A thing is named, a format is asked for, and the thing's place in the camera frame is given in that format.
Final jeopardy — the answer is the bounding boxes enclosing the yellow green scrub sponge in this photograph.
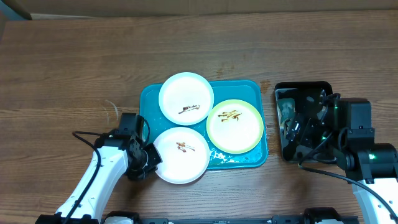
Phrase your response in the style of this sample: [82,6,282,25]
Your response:
[278,98,295,124]

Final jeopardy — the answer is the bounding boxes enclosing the white plate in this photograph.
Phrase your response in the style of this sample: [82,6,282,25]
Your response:
[159,72,215,126]
[154,127,210,184]

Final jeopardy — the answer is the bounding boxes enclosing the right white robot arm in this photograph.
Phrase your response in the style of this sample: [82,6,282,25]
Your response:
[282,106,397,223]

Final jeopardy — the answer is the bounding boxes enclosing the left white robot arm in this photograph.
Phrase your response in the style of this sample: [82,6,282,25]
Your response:
[36,135,162,223]

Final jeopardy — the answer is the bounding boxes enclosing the black soapy water tray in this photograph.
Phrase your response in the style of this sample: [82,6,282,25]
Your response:
[274,81,333,163]

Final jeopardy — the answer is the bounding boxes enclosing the teal plastic tray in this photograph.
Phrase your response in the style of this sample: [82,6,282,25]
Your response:
[139,80,268,170]

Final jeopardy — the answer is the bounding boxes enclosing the yellow-green rimmed plate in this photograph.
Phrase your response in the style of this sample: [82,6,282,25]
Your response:
[206,100,264,154]

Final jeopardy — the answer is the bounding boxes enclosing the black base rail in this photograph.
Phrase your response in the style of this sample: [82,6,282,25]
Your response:
[102,207,360,224]

